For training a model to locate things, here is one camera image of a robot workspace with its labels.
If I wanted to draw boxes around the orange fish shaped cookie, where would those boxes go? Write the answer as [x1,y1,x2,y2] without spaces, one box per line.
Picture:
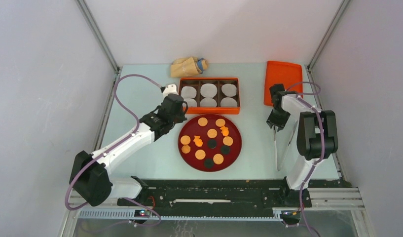
[220,126,229,137]
[193,136,203,147]

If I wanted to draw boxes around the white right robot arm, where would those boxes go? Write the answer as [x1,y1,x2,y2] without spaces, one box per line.
[266,84,338,206]

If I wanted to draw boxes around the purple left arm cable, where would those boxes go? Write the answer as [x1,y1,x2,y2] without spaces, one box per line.
[64,74,164,211]

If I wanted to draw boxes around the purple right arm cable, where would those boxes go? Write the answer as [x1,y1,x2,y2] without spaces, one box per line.
[286,81,326,237]

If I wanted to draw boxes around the white paper cupcake liner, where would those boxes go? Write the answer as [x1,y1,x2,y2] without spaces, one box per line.
[181,86,197,99]
[220,97,238,108]
[200,98,217,108]
[200,83,218,98]
[186,99,197,107]
[221,83,238,97]

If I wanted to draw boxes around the round tan cookie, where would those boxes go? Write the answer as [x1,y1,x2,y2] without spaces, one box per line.
[207,128,218,139]
[215,118,226,128]
[180,135,191,145]
[195,149,206,160]
[222,136,234,146]
[197,117,208,127]
[213,154,224,165]

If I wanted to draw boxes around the dark red round plate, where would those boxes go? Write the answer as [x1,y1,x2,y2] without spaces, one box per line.
[178,114,242,172]

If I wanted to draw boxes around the dark chocolate round cookie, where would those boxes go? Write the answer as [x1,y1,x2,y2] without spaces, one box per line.
[207,139,217,149]
[204,158,215,169]
[220,145,230,155]

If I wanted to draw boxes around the orange box lid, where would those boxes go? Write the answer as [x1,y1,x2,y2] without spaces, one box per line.
[263,61,303,106]

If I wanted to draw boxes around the beige cloth bag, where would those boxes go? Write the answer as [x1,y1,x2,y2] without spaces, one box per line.
[170,57,209,78]

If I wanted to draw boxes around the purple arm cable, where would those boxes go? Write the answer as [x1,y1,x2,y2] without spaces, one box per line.
[64,74,164,211]
[286,81,326,237]

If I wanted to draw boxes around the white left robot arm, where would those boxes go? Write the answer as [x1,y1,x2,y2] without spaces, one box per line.
[65,93,187,207]

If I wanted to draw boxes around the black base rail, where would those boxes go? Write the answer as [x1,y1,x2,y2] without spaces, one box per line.
[135,179,312,218]

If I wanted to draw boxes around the orange cookie box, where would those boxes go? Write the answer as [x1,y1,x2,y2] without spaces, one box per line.
[178,77,241,115]

